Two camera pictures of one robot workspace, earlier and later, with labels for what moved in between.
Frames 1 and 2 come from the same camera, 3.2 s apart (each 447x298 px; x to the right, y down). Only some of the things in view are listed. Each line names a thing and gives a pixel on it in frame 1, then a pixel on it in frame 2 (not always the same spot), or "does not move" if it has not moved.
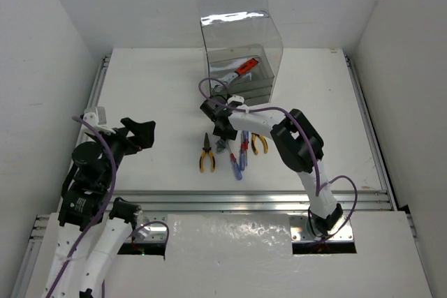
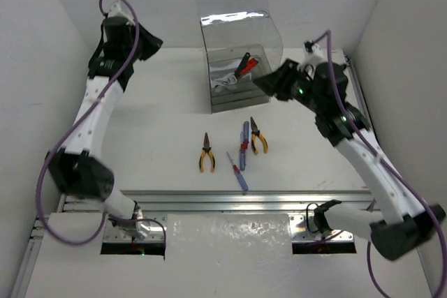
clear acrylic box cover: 242,45 does not move
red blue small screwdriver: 242,158 does not move
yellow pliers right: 254,143 does not move
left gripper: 128,138 to 147,45
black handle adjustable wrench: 220,146 to 232,78
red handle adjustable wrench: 222,84 does not move
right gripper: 231,135 to 278,81
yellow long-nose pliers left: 207,149 does not move
